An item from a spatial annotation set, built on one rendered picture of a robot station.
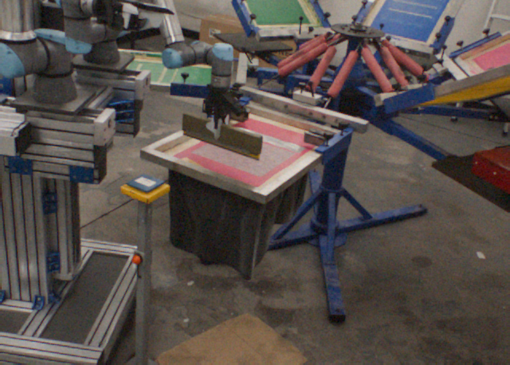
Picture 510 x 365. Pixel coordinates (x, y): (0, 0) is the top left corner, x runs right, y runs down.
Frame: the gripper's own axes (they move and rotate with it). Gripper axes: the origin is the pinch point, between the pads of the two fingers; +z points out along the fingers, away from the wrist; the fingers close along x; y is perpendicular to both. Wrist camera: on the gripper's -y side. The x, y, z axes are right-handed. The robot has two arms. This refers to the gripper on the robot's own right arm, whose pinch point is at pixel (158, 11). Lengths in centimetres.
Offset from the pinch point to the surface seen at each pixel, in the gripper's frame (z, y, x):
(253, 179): 1, 64, -69
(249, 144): -1, 49, -65
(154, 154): -37, 62, -54
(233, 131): -9, 46, -64
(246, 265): 5, 100, -69
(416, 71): 15, 27, -206
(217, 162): -19, 63, -72
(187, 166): -21, 62, -54
